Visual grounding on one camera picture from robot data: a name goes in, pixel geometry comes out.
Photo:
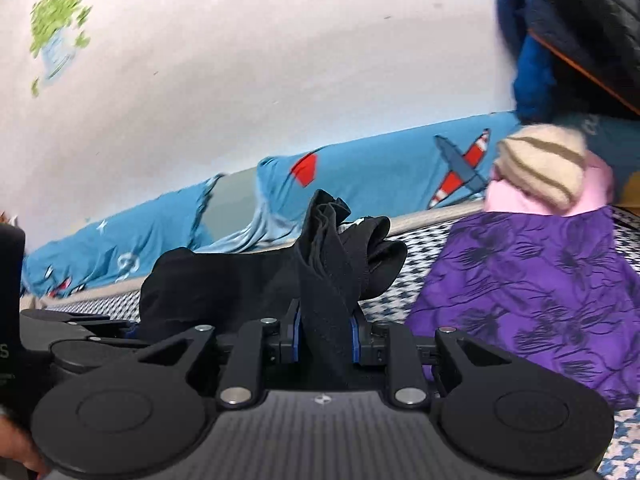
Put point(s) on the black jacket with orange trim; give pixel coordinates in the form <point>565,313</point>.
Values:
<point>600,20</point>

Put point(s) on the black t-shirt with red print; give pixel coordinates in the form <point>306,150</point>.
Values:
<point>240,280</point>

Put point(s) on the pink garment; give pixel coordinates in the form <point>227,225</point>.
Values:
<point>595,185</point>

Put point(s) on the purple floral folded cloth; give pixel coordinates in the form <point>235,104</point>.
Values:
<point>525,285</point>

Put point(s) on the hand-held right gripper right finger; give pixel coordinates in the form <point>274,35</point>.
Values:
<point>356,337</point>

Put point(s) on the beige striped knit garment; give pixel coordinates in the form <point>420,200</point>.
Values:
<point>540,165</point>

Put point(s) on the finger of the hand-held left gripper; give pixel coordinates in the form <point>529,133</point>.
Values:
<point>127,334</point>

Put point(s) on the person's left hand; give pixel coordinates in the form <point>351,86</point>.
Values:
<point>17,447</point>

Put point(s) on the teal cloth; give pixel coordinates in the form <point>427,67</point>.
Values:
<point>615,145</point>

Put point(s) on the blue airplane print cover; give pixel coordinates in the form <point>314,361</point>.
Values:
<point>375,175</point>

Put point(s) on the green plant wall sticker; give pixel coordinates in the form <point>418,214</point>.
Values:
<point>55,10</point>

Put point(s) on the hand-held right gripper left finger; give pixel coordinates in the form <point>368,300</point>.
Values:
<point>296,332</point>

